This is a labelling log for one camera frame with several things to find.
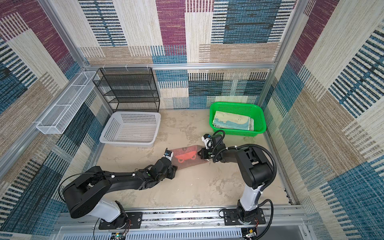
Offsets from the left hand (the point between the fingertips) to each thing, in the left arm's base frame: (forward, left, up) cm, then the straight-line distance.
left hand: (174, 165), depth 90 cm
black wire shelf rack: (+51, +34, +17) cm, 63 cm away
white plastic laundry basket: (+29, +32, -1) cm, 43 cm away
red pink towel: (+6, -6, -1) cm, 9 cm away
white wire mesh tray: (+20, +53, +31) cm, 64 cm away
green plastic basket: (+40, -55, +6) cm, 68 cm away
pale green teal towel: (+32, -40, +3) cm, 51 cm away
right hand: (+7, -15, -1) cm, 17 cm away
